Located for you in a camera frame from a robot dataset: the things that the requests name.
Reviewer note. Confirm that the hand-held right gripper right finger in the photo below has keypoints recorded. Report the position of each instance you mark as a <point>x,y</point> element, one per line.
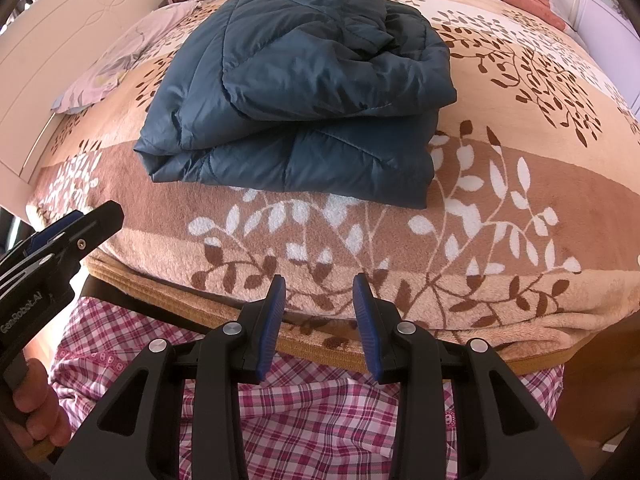
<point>367,330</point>

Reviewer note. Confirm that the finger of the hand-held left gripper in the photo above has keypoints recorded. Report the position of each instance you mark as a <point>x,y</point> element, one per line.
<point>55,230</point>
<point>95,227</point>

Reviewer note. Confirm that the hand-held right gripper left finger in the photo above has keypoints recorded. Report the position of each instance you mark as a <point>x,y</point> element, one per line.
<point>270,330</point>

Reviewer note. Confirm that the teal quilted jacket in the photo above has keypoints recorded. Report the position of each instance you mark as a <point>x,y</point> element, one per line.
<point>300,85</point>

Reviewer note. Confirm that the pink plaid pants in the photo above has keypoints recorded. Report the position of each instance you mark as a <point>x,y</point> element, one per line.
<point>310,420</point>

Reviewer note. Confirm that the white crumpled cloth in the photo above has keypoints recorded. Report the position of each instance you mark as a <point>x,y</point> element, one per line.
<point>115,65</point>

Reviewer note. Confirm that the beige leaf-print blanket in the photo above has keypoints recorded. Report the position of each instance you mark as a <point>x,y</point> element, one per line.
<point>500,210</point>

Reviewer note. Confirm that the white headboard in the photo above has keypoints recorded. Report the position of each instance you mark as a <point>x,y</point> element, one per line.
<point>75,35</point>

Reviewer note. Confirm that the white wardrobe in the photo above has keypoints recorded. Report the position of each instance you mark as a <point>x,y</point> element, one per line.
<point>610,15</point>

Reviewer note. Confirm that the wooden bed frame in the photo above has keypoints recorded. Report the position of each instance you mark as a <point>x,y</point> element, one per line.
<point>600,395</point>

